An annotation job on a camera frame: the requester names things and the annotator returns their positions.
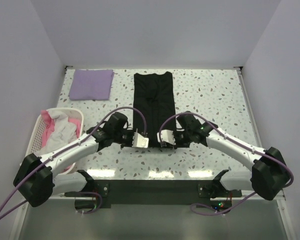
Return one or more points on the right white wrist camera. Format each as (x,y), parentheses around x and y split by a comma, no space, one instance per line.
(166,137)

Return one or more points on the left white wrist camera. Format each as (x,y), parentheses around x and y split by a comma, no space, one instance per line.
(140,140)

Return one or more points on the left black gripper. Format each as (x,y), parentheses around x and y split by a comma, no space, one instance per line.
(130,144)

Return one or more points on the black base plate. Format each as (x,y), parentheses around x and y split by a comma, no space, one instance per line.
(125,193)

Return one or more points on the aluminium frame rail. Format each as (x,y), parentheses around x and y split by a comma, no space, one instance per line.
(280,197)

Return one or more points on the pink t shirt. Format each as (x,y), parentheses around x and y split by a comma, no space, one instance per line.
(62,126)

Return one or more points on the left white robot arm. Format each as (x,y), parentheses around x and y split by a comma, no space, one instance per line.
(40,177)

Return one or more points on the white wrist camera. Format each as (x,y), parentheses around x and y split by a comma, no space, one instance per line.
(166,137)
(140,140)

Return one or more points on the black t shirt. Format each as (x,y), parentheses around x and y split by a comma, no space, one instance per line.
(154,98)

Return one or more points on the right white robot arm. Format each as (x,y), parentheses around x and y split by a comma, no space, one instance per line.
(267,173)

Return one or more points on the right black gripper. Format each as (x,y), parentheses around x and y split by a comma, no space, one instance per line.
(177,145)

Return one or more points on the folded purple t shirt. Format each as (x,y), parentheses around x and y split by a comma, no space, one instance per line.
(91,85)

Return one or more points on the white laundry basket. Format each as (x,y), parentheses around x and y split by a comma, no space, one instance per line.
(40,135)

